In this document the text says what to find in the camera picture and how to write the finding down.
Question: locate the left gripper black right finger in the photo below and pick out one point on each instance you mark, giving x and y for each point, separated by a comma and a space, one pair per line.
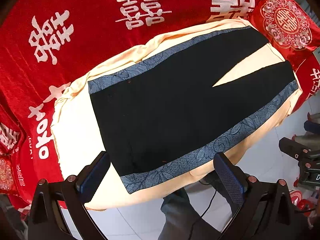
230, 182

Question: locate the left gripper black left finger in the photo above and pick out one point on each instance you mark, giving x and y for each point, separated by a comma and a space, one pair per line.
91, 177

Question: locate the black pants with blue trim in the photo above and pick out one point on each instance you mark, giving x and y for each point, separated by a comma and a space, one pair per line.
172, 112

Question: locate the grey trouser leg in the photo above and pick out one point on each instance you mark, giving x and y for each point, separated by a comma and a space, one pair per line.
182, 221

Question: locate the red pillow at left edge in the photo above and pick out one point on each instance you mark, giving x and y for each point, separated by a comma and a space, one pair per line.
10, 136

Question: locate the red embroidered throw pillow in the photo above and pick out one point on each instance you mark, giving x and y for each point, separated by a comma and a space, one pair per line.
287, 27

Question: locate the red sofa cover white characters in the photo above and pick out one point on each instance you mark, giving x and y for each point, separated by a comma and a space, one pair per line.
48, 44

